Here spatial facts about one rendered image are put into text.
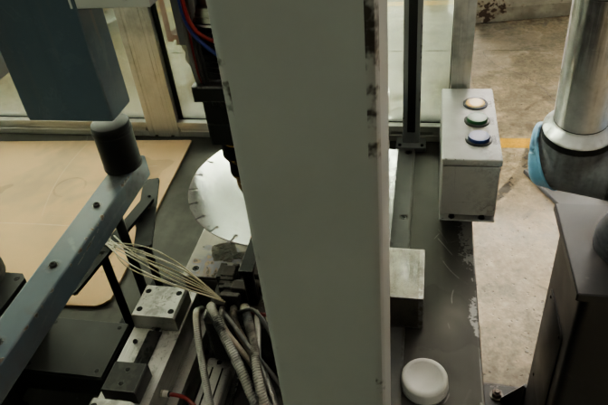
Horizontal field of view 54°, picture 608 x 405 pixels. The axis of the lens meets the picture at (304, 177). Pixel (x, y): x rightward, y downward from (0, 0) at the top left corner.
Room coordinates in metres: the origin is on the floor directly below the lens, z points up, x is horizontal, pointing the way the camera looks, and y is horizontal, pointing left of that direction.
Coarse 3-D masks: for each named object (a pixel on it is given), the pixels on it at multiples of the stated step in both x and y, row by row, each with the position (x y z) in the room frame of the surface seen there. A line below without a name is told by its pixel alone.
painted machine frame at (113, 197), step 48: (0, 0) 0.62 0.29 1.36; (48, 0) 0.61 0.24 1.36; (0, 48) 0.62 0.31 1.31; (48, 48) 0.61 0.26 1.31; (96, 48) 0.61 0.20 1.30; (48, 96) 0.62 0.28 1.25; (96, 96) 0.60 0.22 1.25; (96, 144) 0.76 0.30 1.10; (96, 192) 0.71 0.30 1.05; (96, 240) 0.62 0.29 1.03; (48, 288) 0.52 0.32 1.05; (144, 288) 0.72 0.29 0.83; (0, 336) 0.45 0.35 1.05; (0, 384) 0.40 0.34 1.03
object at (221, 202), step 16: (208, 160) 0.90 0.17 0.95; (224, 160) 0.90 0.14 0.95; (208, 176) 0.85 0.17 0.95; (224, 176) 0.85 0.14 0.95; (192, 192) 0.81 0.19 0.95; (208, 192) 0.81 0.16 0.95; (224, 192) 0.80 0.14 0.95; (240, 192) 0.80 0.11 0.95; (192, 208) 0.77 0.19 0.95; (208, 208) 0.76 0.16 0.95; (224, 208) 0.76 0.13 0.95; (240, 208) 0.75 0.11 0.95; (208, 224) 0.72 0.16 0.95; (224, 224) 0.72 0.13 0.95; (240, 224) 0.71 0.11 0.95; (240, 240) 0.67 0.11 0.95
